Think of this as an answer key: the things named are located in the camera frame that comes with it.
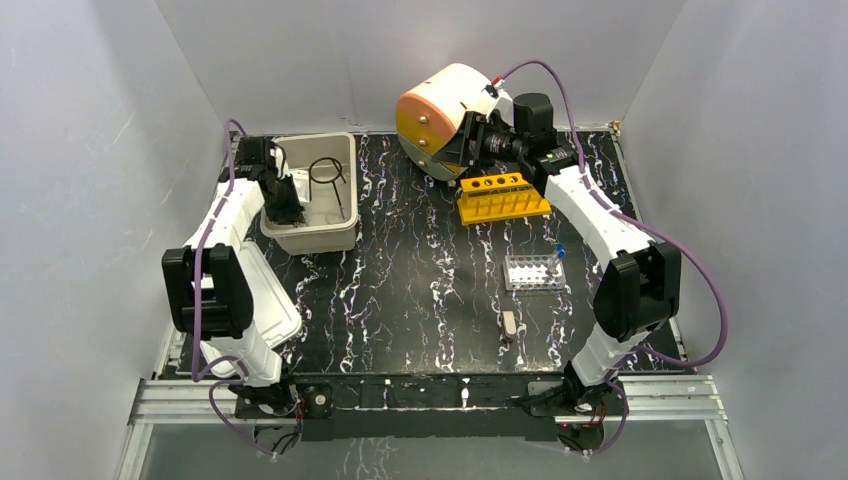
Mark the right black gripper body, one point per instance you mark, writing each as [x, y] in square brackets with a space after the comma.
[491, 144]

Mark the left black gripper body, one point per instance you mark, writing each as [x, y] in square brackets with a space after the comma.
[284, 204]

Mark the black ring clamp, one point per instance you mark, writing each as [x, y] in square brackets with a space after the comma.
[327, 179]

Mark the white bin lid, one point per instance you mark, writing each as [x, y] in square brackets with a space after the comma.
[232, 304]

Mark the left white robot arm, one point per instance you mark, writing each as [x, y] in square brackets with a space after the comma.
[238, 199]

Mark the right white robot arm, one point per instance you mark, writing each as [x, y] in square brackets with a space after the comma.
[640, 285]

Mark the cylindrical drawer cabinet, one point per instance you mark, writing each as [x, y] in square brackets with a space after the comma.
[430, 114]

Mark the yellow test tube rack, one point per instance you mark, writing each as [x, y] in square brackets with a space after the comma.
[501, 197]

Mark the cream plastic bin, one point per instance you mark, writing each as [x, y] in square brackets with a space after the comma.
[324, 230]

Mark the clear acrylic tube rack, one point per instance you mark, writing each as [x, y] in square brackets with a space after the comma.
[534, 272]

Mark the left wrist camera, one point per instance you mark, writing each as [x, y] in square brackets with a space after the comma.
[280, 157]

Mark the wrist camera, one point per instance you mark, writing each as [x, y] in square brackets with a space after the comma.
[500, 102]
[280, 157]

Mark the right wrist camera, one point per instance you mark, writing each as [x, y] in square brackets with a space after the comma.
[500, 102]

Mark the black base frame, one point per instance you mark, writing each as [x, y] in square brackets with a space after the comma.
[327, 407]

